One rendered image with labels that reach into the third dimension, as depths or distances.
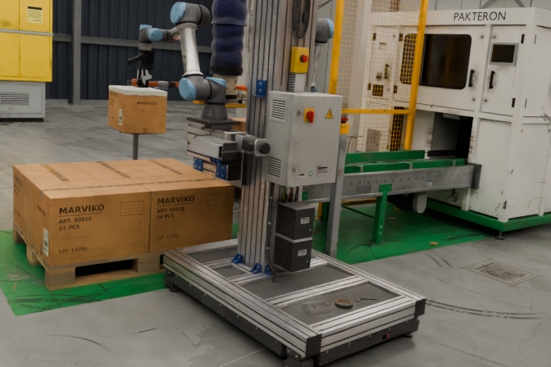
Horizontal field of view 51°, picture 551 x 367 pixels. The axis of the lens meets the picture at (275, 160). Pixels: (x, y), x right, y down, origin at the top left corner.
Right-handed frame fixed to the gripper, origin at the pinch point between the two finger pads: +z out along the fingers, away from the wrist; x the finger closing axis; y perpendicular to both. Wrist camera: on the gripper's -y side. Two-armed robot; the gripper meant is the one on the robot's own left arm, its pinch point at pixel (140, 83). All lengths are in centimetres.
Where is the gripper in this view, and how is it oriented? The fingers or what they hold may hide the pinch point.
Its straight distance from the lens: 369.5
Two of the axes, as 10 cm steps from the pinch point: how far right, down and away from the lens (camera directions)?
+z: -0.8, 9.8, 1.8
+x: -5.5, -1.9, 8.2
